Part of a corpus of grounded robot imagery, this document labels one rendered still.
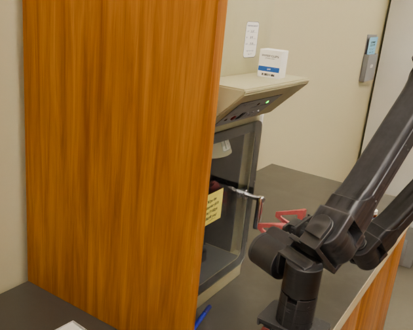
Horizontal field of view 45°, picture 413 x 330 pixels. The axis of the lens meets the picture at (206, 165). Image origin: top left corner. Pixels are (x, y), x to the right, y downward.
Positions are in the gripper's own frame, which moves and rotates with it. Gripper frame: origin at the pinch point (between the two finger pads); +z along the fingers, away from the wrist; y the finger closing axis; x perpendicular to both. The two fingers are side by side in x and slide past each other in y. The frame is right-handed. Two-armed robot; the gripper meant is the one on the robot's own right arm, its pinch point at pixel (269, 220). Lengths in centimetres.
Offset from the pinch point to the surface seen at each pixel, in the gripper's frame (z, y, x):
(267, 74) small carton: 3.1, 7.0, -37.0
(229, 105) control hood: 0.0, 27.2, -33.2
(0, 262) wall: 50, 43, 15
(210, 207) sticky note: 7.0, 17.9, -6.9
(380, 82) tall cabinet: 53, -282, -2
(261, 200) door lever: 2.5, 1.6, -5.4
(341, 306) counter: -19.9, -8.5, 20.4
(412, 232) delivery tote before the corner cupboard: -2, -238, 89
